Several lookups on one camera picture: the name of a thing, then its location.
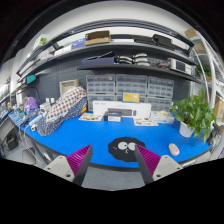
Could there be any black round cartoon mouse pad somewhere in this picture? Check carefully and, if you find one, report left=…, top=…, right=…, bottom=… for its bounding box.
left=108, top=137, right=145, bottom=162

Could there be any white mesh basket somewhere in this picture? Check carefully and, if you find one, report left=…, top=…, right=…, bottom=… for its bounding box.
left=59, top=79, right=79, bottom=95

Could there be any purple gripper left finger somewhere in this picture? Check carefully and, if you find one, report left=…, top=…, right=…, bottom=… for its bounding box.
left=44, top=145, right=93, bottom=186

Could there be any grey drawer organizer cabinet left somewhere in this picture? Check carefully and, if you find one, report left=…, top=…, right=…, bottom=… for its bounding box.
left=86, top=74, right=115, bottom=111

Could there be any pink computer mouse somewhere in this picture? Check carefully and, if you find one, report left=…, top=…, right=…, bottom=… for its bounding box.
left=168, top=143, right=180, bottom=156

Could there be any grey drawer organizer cabinet right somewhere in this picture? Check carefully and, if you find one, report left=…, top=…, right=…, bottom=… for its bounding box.
left=147, top=77, right=174, bottom=111

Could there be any printed paper sheet left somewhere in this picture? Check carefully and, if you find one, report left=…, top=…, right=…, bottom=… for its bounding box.
left=79, top=113, right=103, bottom=121

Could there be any yellow card sign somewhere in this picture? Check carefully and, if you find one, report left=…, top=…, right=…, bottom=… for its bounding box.
left=122, top=92, right=140, bottom=103

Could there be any patterned fabric cloth bundle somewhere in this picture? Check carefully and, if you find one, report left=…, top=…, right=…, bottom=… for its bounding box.
left=37, top=86, right=87, bottom=136

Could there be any green potted plant white pot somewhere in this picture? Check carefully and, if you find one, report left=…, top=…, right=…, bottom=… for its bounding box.
left=171, top=89, right=216, bottom=141

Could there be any printed paper sheet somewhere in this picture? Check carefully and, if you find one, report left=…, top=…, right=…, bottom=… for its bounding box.
left=133, top=118, right=159, bottom=127
left=79, top=113, right=103, bottom=121

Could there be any long white keyboard box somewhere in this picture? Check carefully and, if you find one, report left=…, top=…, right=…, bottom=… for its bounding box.
left=93, top=100, right=151, bottom=118

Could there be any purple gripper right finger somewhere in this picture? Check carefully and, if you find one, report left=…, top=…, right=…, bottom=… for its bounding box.
left=134, top=145, right=182, bottom=184

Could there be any purple bag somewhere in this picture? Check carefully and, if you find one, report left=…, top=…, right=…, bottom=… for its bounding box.
left=24, top=97, right=38, bottom=111

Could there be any blue desk mat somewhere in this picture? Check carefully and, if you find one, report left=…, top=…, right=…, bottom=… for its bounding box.
left=26, top=117, right=210, bottom=168

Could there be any printed paper sheet right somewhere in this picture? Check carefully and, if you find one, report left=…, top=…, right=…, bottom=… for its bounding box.
left=133, top=118, right=159, bottom=127

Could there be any dark metal shelf unit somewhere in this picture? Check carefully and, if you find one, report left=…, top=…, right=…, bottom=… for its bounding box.
left=15, top=18, right=203, bottom=84

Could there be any grey drawer organizer cabinet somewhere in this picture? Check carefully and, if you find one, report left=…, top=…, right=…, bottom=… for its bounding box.
left=147, top=77, right=174, bottom=111
left=86, top=74, right=115, bottom=111
left=116, top=74, right=147, bottom=102

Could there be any small black box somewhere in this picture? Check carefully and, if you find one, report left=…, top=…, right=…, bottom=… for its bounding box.
left=104, top=111, right=121, bottom=122

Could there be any grey drawer organizer cabinet middle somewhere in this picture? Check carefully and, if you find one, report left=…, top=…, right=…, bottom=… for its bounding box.
left=116, top=74, right=147, bottom=102

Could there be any brown cardboard box on shelf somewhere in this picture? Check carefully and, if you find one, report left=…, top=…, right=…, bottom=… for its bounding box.
left=85, top=30, right=111, bottom=46

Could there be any white electronic instrument on shelf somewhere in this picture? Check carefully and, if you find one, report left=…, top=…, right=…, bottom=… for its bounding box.
left=169, top=58, right=191, bottom=75

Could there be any black case on top shelf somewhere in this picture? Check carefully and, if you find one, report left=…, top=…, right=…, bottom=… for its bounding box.
left=152, top=34, right=173, bottom=48

